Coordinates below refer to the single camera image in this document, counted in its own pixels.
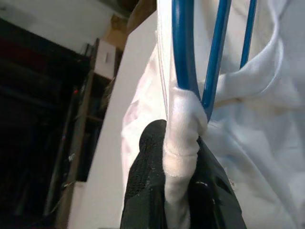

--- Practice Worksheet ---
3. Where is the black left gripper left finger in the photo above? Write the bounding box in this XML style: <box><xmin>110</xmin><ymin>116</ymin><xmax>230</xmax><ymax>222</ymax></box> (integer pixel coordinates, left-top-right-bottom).
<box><xmin>120</xmin><ymin>119</ymin><xmax>168</xmax><ymax>229</ymax></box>

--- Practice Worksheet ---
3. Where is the small white cabinet drawer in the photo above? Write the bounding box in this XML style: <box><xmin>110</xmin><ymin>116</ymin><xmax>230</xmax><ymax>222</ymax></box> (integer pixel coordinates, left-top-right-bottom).
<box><xmin>95</xmin><ymin>39</ymin><xmax>121</xmax><ymax>79</ymax></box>

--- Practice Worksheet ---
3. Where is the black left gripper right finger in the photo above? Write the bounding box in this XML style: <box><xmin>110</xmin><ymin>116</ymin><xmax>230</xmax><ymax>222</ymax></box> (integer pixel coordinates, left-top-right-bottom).
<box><xmin>188</xmin><ymin>137</ymin><xmax>248</xmax><ymax>229</ymax></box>

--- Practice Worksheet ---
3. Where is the white T-shirt black print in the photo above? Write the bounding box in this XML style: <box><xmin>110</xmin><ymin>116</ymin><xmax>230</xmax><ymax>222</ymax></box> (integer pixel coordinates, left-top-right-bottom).
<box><xmin>121</xmin><ymin>0</ymin><xmax>305</xmax><ymax>229</ymax></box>

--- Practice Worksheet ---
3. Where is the blue plastic hanger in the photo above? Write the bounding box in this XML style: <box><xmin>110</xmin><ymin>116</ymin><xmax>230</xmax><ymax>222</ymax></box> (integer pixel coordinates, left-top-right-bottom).
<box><xmin>171</xmin><ymin>0</ymin><xmax>258</xmax><ymax>124</ymax></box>

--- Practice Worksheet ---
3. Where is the tall brown cardboard box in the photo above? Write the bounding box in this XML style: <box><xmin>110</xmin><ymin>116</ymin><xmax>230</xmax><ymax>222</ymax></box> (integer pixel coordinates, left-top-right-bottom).
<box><xmin>104</xmin><ymin>0</ymin><xmax>159</xmax><ymax>48</ymax></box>

